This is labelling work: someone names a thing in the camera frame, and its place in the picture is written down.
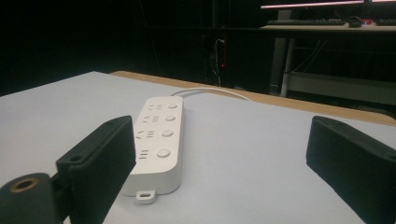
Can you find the black computer mouse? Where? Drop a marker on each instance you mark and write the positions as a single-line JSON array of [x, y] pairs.
[[355, 22]]

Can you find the white power strip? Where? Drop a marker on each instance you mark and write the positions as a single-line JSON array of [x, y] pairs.
[[162, 146]]

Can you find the wooden desk with metal legs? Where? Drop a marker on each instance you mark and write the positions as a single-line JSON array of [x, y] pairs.
[[327, 56]]

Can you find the black keyboard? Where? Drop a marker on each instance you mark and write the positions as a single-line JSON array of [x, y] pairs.
[[306, 22]]

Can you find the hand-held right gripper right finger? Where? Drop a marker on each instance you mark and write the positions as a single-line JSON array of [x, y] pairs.
[[351, 155]]

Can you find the white table mat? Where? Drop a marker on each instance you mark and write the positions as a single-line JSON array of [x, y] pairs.
[[233, 161]]

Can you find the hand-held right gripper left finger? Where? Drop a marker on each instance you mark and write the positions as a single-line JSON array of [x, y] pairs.
[[102, 161]]

